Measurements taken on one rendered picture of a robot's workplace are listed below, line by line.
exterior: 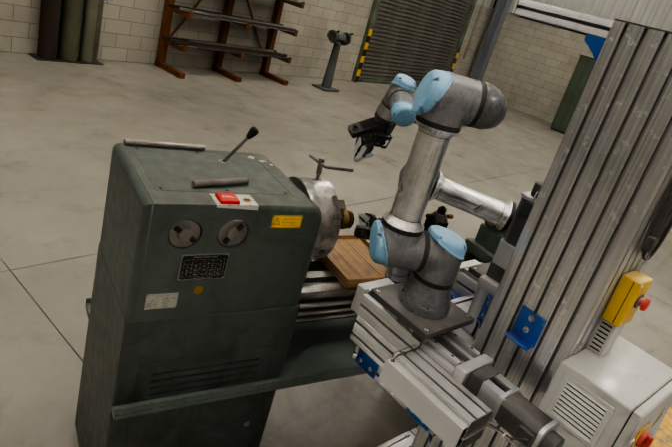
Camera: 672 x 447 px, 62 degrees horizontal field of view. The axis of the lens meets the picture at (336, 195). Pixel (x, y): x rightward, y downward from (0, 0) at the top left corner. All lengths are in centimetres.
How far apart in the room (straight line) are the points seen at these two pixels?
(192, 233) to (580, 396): 112
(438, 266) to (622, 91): 62
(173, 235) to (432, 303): 76
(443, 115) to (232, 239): 76
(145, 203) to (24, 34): 699
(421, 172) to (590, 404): 69
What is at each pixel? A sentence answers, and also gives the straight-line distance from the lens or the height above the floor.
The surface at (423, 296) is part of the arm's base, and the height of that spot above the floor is 122.
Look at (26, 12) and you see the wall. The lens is 845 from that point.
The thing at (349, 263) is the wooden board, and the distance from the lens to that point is 234.
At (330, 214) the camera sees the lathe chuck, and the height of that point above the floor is 116.
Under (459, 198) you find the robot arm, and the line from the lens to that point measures 202.
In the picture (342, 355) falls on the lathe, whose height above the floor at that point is 54.
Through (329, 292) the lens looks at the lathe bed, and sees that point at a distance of 218.
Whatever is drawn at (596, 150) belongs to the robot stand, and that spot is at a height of 173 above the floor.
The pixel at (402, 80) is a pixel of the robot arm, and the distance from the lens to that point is 182.
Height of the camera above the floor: 193
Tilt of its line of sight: 20 degrees down
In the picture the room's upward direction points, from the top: 16 degrees clockwise
